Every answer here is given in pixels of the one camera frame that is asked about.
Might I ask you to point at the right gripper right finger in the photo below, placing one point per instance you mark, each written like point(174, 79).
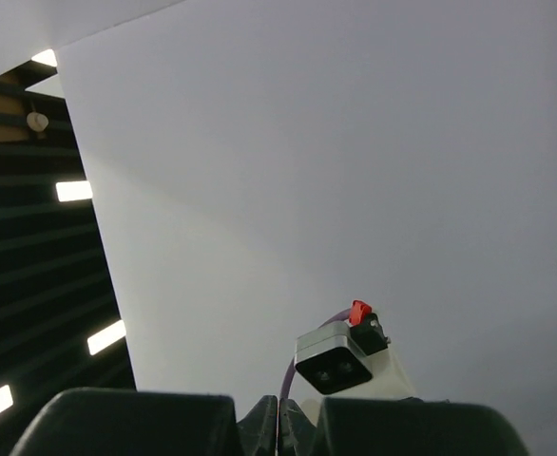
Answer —
point(413, 427)

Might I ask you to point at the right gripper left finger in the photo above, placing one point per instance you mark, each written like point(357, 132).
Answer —
point(120, 422)

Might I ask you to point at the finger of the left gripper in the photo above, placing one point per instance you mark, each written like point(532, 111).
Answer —
point(296, 433)
point(258, 429)

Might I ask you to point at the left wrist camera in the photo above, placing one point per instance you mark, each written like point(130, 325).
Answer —
point(349, 355)

